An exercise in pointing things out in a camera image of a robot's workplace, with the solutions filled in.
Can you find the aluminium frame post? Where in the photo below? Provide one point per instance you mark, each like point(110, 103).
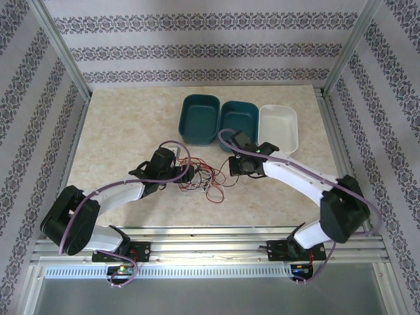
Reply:
point(353, 42)
point(59, 42)

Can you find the white plastic bin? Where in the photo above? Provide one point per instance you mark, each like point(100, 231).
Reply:
point(279, 124)

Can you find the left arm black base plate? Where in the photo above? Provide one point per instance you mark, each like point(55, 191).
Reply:
point(142, 251)

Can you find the small controller circuit board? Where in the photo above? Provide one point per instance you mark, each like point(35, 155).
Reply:
point(300, 269)
point(123, 270)

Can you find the aluminium mounting rail beam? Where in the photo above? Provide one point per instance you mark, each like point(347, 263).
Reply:
point(203, 243)

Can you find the grey metal panel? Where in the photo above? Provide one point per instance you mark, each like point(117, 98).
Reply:
point(203, 298)

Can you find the aluminium side rail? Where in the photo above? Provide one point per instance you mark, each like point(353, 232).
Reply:
point(336, 124)
point(68, 164)

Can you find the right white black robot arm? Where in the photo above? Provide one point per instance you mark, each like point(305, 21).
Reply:
point(295, 177)

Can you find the teal plastic bin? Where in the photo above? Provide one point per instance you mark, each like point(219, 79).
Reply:
point(198, 115)
point(238, 113)

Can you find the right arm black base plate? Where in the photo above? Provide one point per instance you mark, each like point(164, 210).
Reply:
point(274, 251)

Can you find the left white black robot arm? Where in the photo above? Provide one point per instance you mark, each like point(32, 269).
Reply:
point(111, 197)

